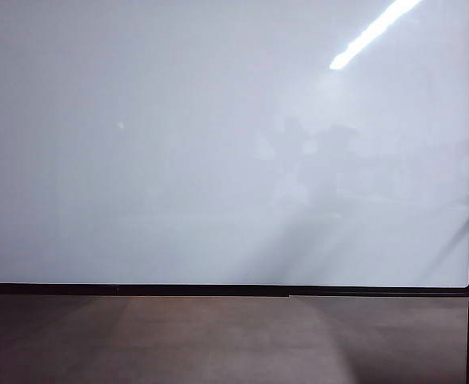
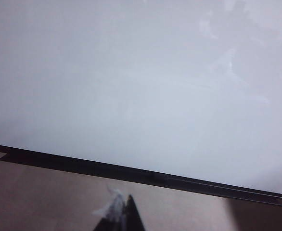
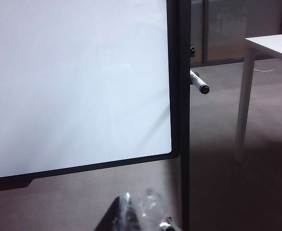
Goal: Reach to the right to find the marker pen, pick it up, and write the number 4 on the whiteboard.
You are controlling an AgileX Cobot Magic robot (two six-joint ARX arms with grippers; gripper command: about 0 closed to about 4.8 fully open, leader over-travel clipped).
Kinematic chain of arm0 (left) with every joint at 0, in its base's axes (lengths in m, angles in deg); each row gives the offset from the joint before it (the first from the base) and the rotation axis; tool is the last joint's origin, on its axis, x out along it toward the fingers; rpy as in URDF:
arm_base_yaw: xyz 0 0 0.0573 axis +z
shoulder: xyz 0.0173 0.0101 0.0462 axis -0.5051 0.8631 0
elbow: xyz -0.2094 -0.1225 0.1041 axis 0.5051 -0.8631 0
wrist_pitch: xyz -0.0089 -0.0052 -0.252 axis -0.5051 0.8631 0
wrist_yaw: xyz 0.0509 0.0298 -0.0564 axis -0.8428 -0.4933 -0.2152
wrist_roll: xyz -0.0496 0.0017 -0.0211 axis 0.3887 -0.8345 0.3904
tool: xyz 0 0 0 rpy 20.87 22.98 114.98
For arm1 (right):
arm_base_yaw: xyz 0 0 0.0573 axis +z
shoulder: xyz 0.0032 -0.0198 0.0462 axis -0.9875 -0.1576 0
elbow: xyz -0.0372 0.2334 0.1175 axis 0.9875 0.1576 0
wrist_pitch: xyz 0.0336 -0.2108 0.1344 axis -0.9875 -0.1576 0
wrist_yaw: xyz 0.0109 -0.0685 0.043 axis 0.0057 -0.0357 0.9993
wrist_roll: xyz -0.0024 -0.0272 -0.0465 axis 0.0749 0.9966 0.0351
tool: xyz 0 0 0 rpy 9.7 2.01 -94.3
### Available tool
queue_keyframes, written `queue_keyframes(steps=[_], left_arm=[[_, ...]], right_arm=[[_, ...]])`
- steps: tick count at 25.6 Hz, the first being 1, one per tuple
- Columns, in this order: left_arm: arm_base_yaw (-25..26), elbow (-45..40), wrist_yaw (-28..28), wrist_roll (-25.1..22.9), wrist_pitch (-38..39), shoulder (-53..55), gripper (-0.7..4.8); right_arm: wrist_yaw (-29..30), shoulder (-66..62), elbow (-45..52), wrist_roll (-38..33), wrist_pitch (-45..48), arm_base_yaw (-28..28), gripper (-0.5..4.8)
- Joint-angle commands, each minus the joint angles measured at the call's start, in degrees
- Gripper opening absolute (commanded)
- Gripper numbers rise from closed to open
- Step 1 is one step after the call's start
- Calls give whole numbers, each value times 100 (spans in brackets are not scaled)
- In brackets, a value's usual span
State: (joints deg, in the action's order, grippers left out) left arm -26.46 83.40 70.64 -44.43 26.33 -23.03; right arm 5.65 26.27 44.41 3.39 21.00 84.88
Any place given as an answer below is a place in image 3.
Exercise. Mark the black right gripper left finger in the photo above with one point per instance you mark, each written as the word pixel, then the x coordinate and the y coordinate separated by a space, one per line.
pixel 121 219

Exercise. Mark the plastic-wrapped right gripper right finger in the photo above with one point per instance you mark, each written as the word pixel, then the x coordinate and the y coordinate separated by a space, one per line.
pixel 166 225

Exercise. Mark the white marker pen black ends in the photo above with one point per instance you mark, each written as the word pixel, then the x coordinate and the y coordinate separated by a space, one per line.
pixel 198 81

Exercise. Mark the glass partition with dark frames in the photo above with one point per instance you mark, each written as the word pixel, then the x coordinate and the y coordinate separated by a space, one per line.
pixel 227 29

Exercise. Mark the white table with white legs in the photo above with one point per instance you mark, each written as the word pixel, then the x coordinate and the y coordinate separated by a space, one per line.
pixel 275 48

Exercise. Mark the black whiteboard stand post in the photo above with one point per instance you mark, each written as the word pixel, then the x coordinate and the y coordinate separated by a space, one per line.
pixel 184 144

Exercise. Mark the white whiteboard with black frame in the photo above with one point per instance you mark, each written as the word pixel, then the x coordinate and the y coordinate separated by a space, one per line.
pixel 71 84

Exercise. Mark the black knob on stand post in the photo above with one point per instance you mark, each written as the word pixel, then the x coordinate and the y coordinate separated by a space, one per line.
pixel 192 50

